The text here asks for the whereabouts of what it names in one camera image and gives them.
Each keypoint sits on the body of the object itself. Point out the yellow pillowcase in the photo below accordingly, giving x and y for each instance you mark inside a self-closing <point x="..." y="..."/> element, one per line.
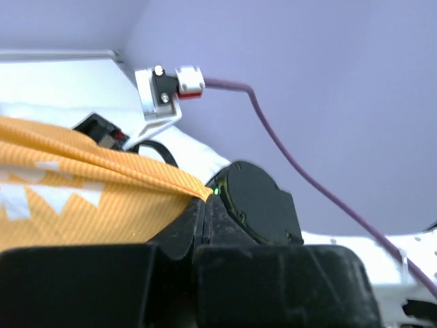
<point x="58" y="187"/>

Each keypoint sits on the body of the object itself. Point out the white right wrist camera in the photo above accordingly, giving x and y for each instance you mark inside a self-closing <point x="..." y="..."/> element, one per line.
<point x="160" y="94"/>

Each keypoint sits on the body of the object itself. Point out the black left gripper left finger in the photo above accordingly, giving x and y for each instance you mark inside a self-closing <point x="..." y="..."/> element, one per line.
<point x="144" y="284"/>

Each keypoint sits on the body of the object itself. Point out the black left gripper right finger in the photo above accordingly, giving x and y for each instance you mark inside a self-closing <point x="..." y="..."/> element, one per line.
<point x="255" y="285"/>

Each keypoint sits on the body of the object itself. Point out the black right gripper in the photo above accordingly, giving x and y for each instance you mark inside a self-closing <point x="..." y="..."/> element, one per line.
<point x="247" y="205"/>

